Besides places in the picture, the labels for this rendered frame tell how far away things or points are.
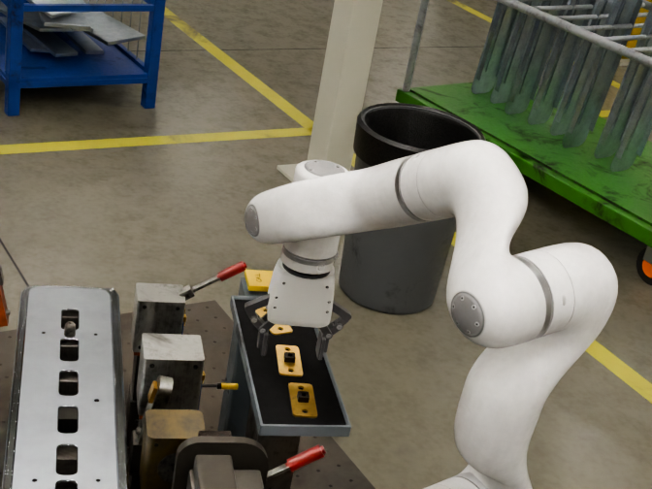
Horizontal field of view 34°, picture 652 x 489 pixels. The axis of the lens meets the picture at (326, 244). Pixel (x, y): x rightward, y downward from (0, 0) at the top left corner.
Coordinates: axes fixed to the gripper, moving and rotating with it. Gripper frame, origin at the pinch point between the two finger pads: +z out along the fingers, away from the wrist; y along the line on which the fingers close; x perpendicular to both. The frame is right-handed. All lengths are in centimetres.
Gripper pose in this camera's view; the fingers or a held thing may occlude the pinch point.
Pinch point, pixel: (291, 347)
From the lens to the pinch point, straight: 173.3
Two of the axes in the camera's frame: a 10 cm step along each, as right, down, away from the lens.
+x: 1.2, 4.7, -8.8
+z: -1.7, 8.8, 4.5
